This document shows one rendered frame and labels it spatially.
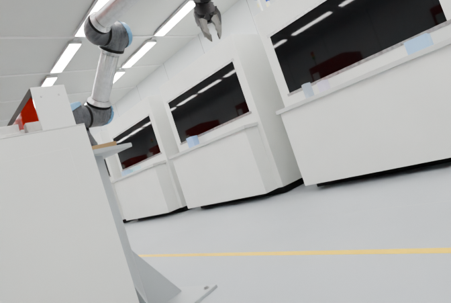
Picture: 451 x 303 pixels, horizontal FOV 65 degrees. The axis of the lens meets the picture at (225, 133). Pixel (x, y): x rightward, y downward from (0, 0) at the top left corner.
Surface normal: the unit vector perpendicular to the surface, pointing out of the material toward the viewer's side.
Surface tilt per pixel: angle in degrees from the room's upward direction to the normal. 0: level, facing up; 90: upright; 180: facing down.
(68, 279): 90
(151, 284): 90
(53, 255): 90
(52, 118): 90
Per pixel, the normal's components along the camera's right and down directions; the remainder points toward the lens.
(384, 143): -0.72, 0.19
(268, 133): 0.62, -0.26
